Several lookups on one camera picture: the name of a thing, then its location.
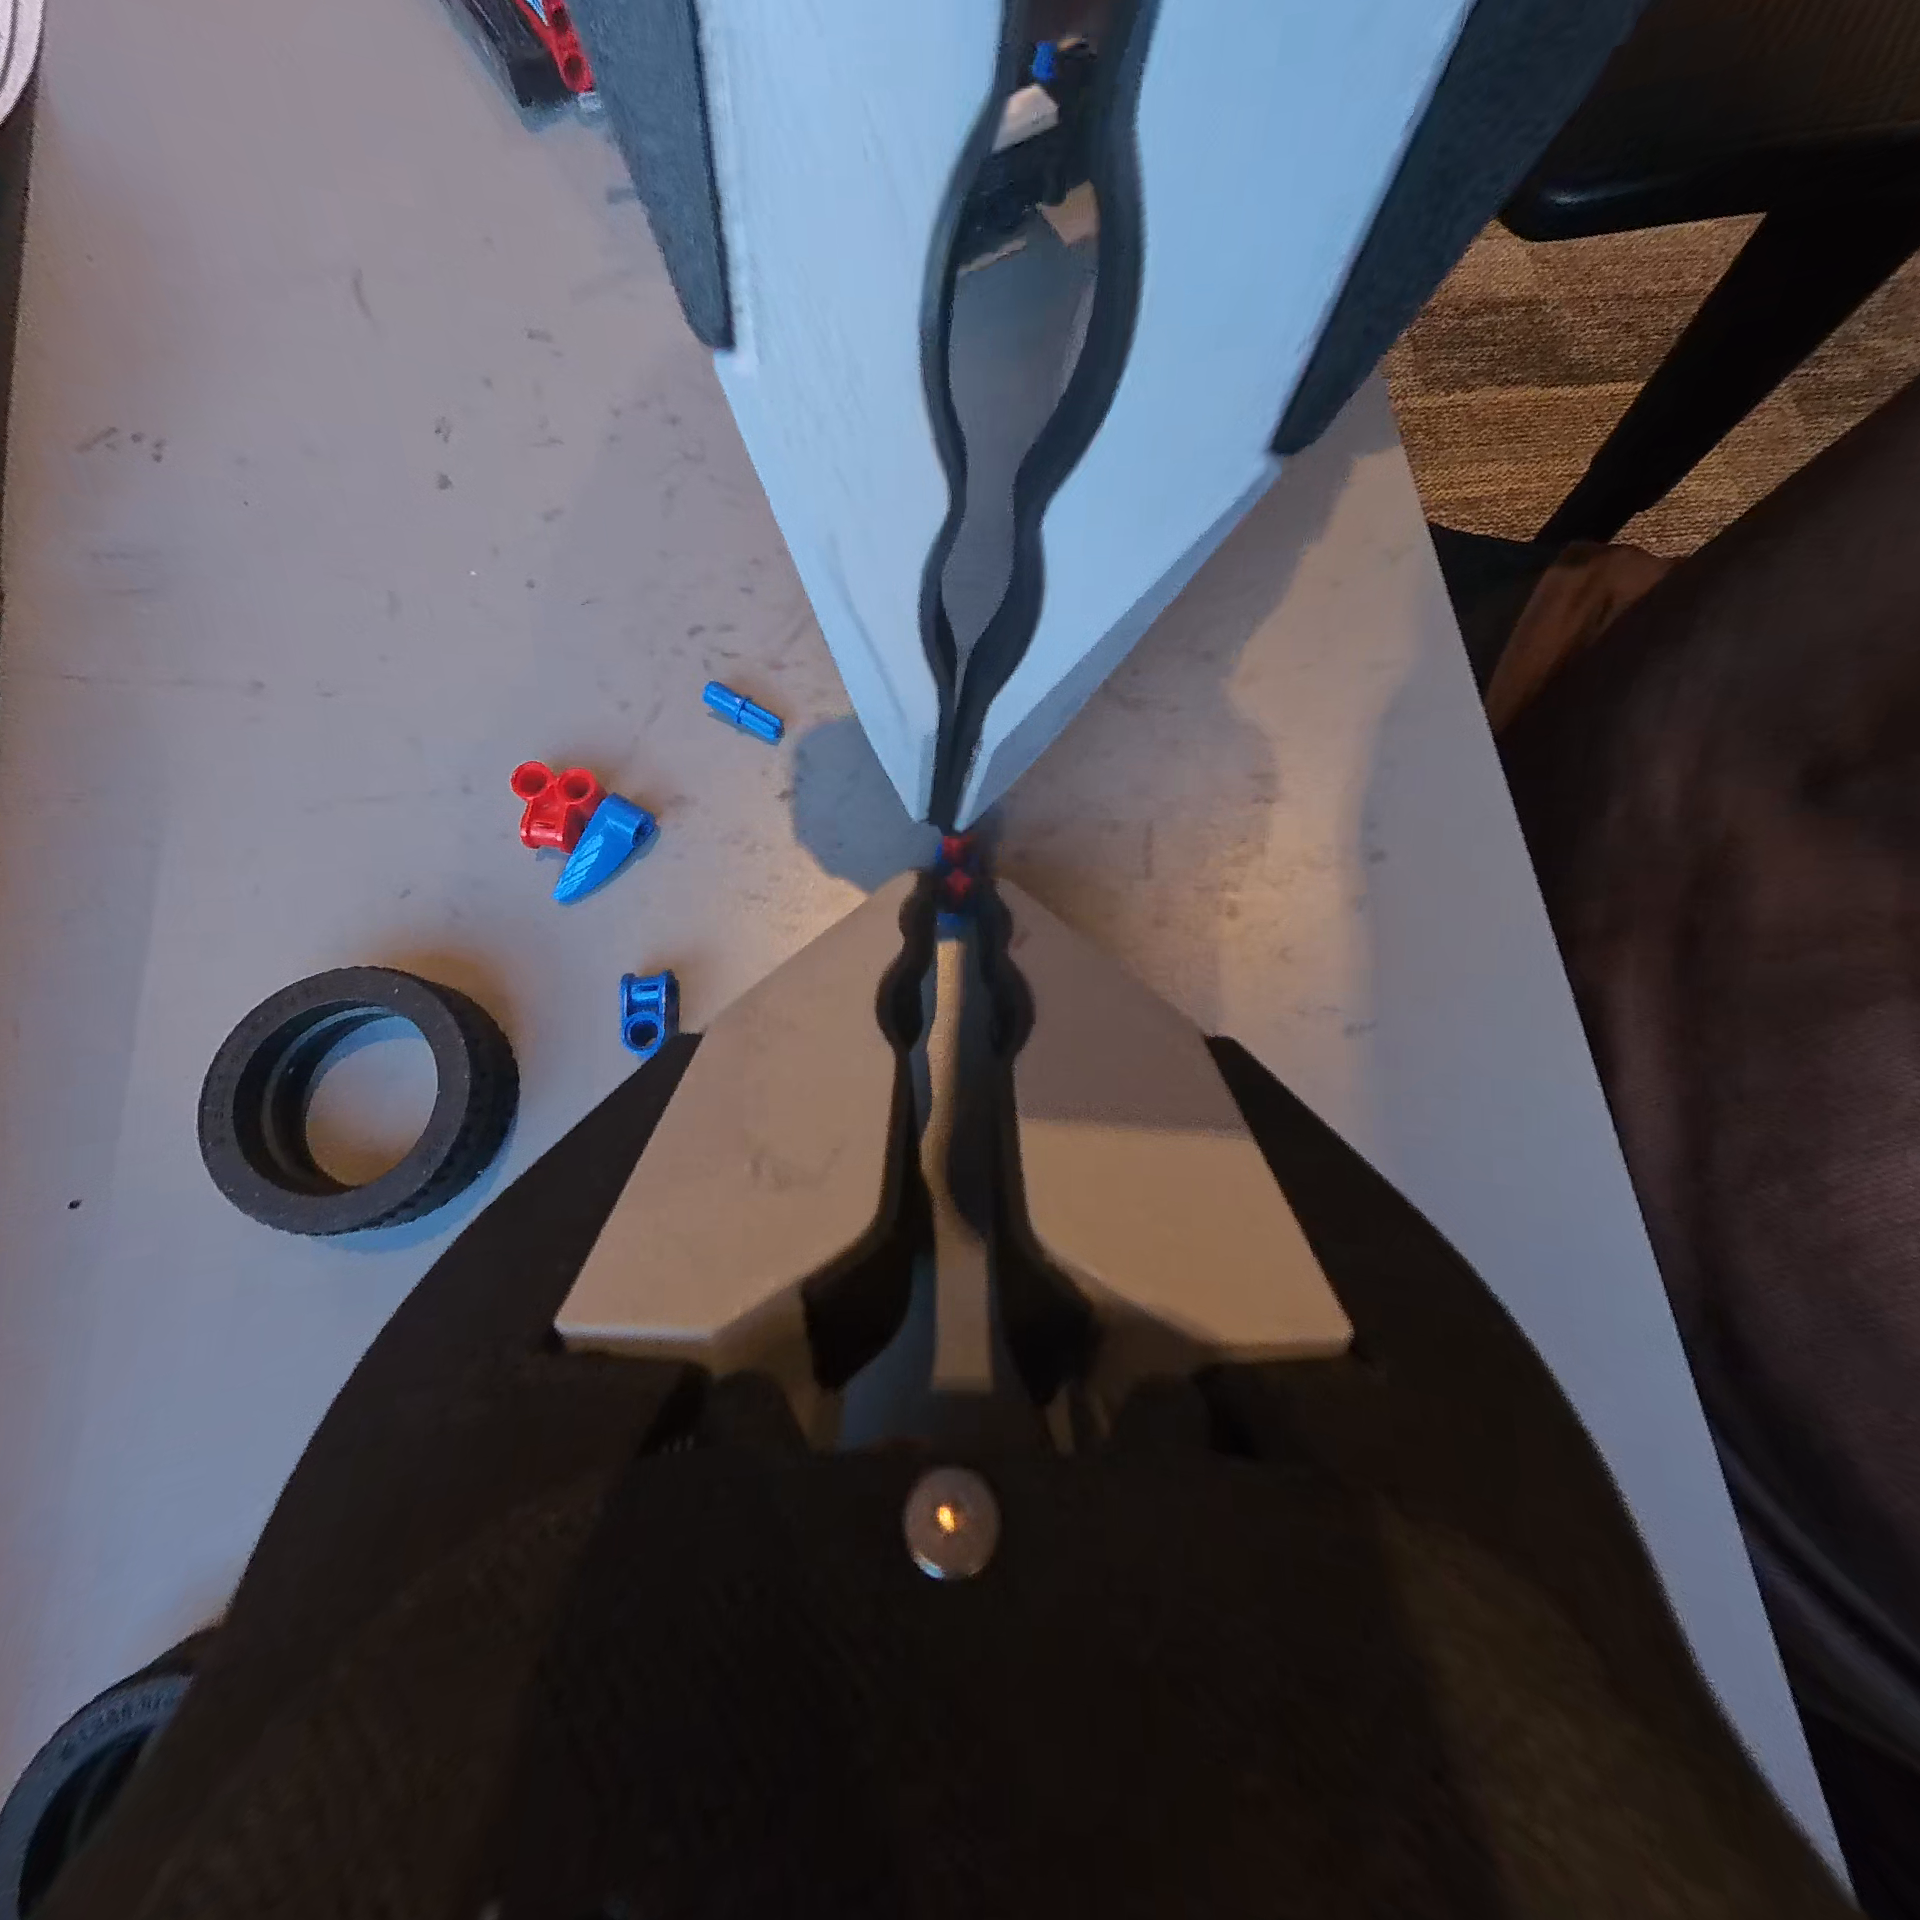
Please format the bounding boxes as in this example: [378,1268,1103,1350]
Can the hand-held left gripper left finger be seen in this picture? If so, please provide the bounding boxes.
[551,872,935,1394]

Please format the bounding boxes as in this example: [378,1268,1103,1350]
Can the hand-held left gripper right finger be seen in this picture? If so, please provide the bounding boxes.
[971,872,1358,1408]

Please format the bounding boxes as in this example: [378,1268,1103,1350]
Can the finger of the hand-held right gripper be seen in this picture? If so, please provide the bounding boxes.
[943,0,1481,828]
[695,0,1024,828]

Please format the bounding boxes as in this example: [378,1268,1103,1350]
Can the grey desk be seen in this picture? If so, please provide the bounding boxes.
[0,0,1853,1920]

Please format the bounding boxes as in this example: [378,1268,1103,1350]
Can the black office chair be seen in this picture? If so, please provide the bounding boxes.
[1499,127,1920,548]

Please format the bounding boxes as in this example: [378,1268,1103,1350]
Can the blue curved toy piece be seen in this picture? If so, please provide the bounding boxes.
[551,795,657,904]

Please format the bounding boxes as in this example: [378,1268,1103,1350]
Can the toy brick car model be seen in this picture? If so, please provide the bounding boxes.
[450,0,601,110]

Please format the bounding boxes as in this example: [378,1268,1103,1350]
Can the red toy connector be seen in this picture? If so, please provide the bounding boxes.
[510,759,606,854]

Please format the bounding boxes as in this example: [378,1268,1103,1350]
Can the black toy tire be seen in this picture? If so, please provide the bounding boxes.
[0,1671,202,1920]
[198,966,521,1239]

